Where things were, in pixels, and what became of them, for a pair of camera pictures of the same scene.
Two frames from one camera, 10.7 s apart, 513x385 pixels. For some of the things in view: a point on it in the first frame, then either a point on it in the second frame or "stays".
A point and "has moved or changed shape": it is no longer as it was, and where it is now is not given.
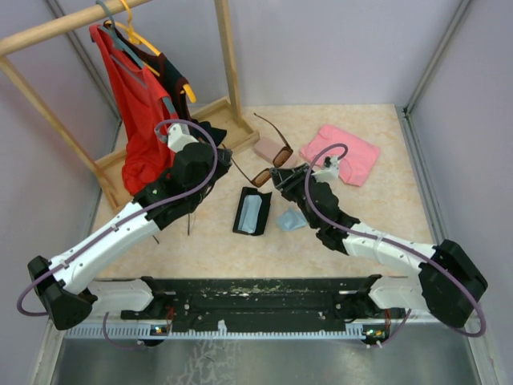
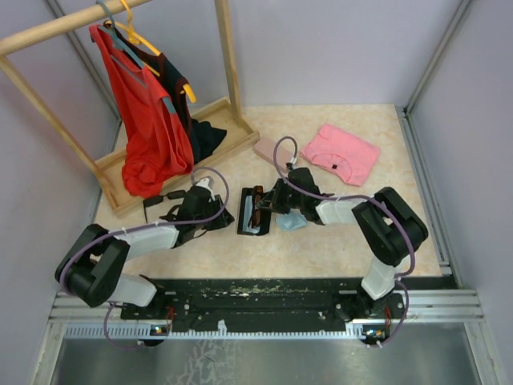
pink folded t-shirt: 357,158 stays
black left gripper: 224,163 -> 224,219
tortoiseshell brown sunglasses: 260,177 -> 257,190
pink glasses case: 267,148 stays
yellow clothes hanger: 134,38 stays
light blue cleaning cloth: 250,215 stays
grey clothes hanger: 115,38 stays
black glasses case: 265,199 has moved or changed shape
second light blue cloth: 290,220 stays
